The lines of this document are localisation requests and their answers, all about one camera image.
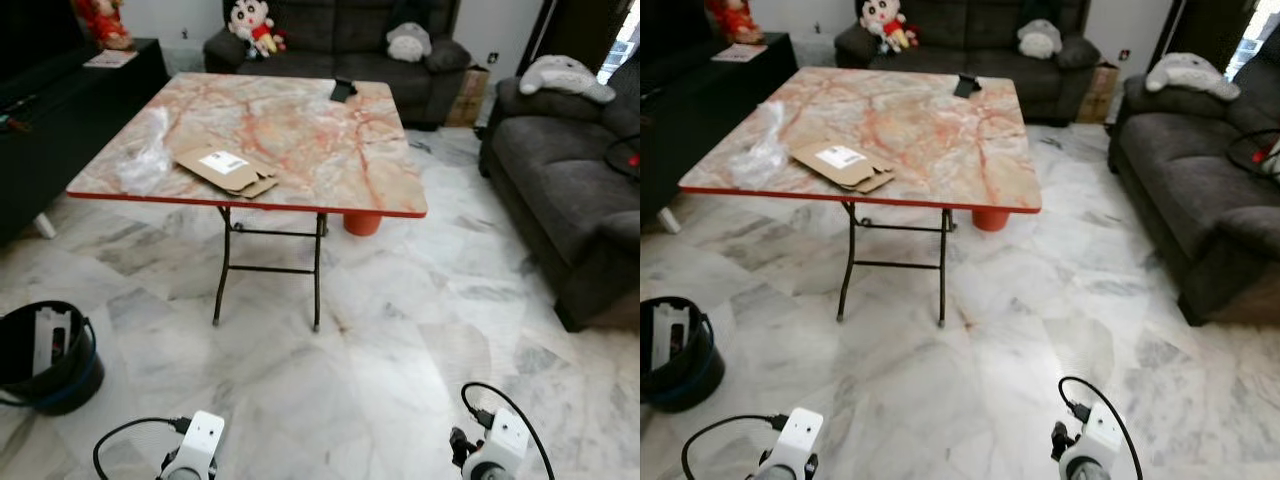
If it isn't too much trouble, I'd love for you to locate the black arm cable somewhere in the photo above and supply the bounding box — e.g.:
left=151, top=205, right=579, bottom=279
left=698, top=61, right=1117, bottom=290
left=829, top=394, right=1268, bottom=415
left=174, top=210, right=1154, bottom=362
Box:
left=93, top=417, right=191, bottom=480
left=1058, top=376, right=1146, bottom=480
left=460, top=383, right=556, bottom=480
left=682, top=413, right=791, bottom=480

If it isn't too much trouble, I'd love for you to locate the flat brown cardboard package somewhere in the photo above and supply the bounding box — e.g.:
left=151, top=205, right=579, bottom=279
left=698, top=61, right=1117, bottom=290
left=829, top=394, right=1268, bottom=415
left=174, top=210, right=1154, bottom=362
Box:
left=790, top=139, right=898, bottom=194
left=173, top=143, right=280, bottom=200

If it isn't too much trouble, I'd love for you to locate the marble top folding table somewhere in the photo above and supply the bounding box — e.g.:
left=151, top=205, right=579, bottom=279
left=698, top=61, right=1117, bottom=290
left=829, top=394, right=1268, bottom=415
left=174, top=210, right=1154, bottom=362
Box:
left=679, top=66, right=1043, bottom=326
left=66, top=72, right=429, bottom=333

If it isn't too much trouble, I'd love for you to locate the black plastic bucket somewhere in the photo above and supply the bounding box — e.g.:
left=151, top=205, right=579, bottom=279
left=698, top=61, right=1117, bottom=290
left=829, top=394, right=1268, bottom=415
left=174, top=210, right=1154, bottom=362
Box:
left=0, top=300, right=106, bottom=416
left=640, top=296, right=726, bottom=413

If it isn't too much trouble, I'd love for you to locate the small round grey plush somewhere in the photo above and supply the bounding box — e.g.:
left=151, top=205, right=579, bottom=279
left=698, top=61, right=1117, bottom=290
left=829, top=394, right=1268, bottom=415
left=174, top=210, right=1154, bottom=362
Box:
left=386, top=22, right=433, bottom=63
left=1017, top=18, right=1064, bottom=59

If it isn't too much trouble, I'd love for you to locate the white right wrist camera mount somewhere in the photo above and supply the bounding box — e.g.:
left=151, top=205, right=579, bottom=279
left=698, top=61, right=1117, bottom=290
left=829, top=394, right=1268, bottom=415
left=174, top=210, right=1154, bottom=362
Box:
left=480, top=408, right=531, bottom=471
left=1076, top=402, right=1126, bottom=467

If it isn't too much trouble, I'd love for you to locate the cartoon boy plush doll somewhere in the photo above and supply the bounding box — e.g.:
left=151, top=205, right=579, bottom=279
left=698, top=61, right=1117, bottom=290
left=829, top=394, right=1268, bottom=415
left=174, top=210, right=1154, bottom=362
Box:
left=858, top=0, right=918, bottom=54
left=227, top=0, right=286, bottom=59

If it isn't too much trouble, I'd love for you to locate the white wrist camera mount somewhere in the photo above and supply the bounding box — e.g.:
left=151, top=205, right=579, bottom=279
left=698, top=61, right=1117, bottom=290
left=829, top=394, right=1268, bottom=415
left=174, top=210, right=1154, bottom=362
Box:
left=1076, top=402, right=1126, bottom=467
left=783, top=407, right=826, bottom=477
left=185, top=410, right=226, bottom=477
left=480, top=408, right=531, bottom=471

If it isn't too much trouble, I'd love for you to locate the black looped cable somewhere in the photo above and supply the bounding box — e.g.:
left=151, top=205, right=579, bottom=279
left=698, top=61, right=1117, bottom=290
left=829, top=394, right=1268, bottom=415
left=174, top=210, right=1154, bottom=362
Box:
left=1228, top=128, right=1280, bottom=181
left=605, top=135, right=641, bottom=181

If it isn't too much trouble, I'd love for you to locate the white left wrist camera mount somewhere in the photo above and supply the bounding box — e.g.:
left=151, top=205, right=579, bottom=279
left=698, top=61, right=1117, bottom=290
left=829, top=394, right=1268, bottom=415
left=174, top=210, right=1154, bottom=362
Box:
left=185, top=410, right=226, bottom=477
left=783, top=407, right=826, bottom=477

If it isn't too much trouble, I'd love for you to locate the black low cabinet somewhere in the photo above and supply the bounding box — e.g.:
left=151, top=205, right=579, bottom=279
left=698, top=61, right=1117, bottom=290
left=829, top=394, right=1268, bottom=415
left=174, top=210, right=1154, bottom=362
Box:
left=0, top=38, right=169, bottom=246
left=640, top=32, right=799, bottom=229

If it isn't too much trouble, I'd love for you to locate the brown cardboard box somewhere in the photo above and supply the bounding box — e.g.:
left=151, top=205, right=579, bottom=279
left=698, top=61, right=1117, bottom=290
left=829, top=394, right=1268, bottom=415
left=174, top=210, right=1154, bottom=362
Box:
left=1075, top=62, right=1121, bottom=124
left=445, top=65, right=491, bottom=128

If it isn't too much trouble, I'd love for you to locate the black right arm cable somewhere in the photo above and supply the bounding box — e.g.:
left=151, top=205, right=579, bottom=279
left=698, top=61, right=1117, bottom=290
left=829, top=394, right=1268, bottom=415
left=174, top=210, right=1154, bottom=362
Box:
left=1058, top=376, right=1146, bottom=480
left=460, top=383, right=556, bottom=480

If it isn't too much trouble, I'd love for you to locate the red plush toy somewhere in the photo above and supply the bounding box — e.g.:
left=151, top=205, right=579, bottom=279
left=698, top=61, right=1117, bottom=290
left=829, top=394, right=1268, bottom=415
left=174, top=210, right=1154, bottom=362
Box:
left=705, top=0, right=764, bottom=44
left=72, top=0, right=134, bottom=51

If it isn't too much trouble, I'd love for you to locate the black television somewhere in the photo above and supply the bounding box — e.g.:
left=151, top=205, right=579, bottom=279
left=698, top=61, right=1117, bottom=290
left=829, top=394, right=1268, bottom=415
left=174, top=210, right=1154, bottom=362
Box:
left=0, top=0, right=86, bottom=106
left=640, top=0, right=716, bottom=96

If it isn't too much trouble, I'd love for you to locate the clear crumpled plastic bag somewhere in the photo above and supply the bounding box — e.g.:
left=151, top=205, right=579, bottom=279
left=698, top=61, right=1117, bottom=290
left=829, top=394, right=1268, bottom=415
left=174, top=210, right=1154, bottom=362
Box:
left=728, top=100, right=791, bottom=191
left=115, top=105, right=173, bottom=196

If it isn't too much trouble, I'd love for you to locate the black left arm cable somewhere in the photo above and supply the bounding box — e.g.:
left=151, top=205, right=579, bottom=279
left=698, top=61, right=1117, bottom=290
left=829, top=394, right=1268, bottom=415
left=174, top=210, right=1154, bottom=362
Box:
left=682, top=413, right=791, bottom=480
left=93, top=417, right=191, bottom=480

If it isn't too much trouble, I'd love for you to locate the large grey white plush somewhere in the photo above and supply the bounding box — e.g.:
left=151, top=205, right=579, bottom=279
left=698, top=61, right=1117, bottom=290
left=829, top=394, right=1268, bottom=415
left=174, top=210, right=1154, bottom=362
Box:
left=1145, top=52, right=1241, bottom=101
left=518, top=55, right=616, bottom=104

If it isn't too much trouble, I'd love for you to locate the white trash packaging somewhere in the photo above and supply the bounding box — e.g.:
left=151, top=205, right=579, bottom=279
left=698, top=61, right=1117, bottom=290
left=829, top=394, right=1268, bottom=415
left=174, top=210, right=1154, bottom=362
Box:
left=33, top=307, right=73, bottom=376
left=650, top=300, right=691, bottom=373

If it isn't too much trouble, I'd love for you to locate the dark grey two-seat sofa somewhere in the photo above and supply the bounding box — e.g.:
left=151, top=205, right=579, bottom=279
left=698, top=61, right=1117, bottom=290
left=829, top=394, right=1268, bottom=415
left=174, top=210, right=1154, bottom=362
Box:
left=1108, top=50, right=1280, bottom=326
left=478, top=50, right=641, bottom=333

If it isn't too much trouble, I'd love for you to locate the dark grey fabric sofa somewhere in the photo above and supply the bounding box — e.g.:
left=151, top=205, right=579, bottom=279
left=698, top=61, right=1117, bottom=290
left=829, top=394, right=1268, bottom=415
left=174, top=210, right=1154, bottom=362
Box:
left=835, top=0, right=1103, bottom=126
left=203, top=0, right=473, bottom=129

